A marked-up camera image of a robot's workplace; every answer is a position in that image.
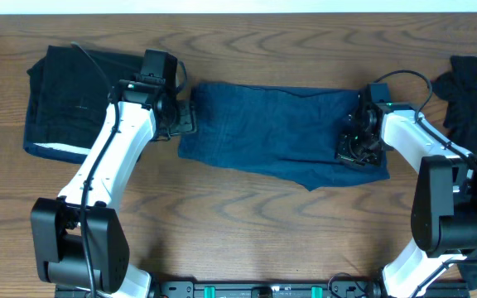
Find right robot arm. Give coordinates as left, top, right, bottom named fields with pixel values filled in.
left=335, top=92, right=477, bottom=297

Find blue denim shorts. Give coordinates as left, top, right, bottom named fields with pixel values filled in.
left=178, top=82, right=390, bottom=190

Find folded black garment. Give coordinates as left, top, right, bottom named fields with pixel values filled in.
left=22, top=46, right=142, bottom=164

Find left black cable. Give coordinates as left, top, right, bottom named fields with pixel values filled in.
left=70, top=41, right=119, bottom=298

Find black garment pile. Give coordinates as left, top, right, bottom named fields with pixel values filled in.
left=431, top=55, right=477, bottom=291

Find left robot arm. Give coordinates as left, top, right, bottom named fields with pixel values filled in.
left=31, top=79, right=195, bottom=297

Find right black cable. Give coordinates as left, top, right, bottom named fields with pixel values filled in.
left=373, top=69, right=477, bottom=266

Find black cable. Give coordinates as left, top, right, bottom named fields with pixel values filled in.
left=70, top=41, right=119, bottom=298
left=373, top=69, right=477, bottom=266

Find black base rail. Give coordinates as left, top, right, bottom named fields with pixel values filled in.
left=54, top=279, right=470, bottom=298

